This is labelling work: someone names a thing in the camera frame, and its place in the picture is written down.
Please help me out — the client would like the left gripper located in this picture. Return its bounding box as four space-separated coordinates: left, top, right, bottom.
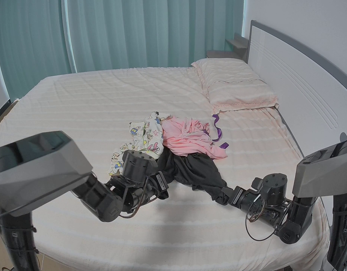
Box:
135 171 169 202

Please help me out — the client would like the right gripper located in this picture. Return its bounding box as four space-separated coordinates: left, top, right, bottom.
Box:
227 187 263 208

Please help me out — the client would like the black T-shirt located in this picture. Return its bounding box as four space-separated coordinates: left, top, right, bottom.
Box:
154 151 230 207

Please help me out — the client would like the bed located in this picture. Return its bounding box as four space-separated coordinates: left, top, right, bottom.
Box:
0 20 347 271

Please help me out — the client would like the white printed garment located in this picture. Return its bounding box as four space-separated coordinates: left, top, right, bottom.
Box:
109 111 164 177

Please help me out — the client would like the pink garment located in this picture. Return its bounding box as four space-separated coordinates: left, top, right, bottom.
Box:
161 117 228 160

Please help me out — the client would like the purple garment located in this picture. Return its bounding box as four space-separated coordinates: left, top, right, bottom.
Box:
211 114 229 149

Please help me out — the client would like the pale pink pillow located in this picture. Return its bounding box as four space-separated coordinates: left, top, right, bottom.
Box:
190 58 279 114

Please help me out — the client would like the grey bedside table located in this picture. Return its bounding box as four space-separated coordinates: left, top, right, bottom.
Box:
206 33 249 64

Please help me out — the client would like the blue-green curtain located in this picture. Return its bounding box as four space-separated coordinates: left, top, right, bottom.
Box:
62 0 245 74
0 0 76 101

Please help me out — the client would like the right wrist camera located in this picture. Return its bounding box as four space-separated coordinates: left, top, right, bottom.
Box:
251 177 265 193

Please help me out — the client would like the black cable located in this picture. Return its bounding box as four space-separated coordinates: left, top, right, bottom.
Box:
119 196 153 219
245 196 279 241

